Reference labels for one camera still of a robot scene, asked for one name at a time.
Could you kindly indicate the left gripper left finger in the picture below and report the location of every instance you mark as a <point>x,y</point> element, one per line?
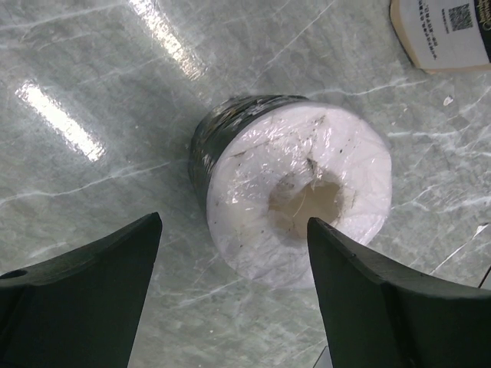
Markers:
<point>81,308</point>

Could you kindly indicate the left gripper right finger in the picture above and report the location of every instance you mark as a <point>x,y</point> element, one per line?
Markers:
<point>378,312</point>

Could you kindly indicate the brown paper roll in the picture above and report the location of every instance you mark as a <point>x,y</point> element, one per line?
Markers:
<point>444,36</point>

